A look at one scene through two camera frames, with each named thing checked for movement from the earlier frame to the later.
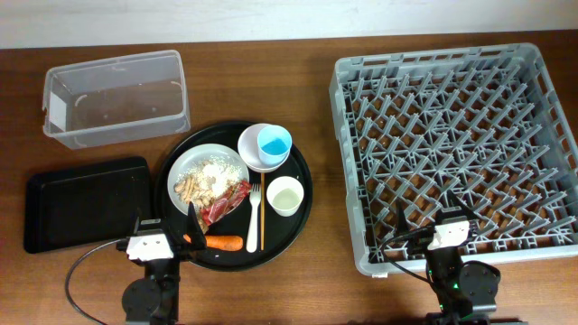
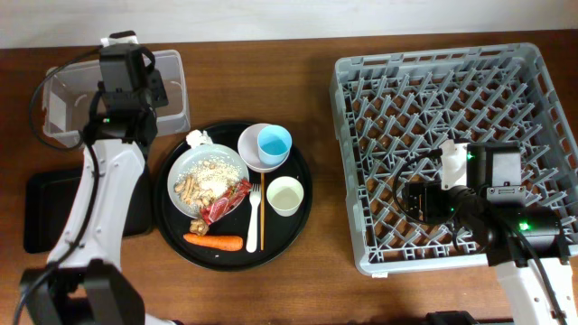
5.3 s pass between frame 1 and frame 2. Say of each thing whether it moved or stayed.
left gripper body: moved
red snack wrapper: stayed
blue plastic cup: stayed
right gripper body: moved
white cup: stayed
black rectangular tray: stayed
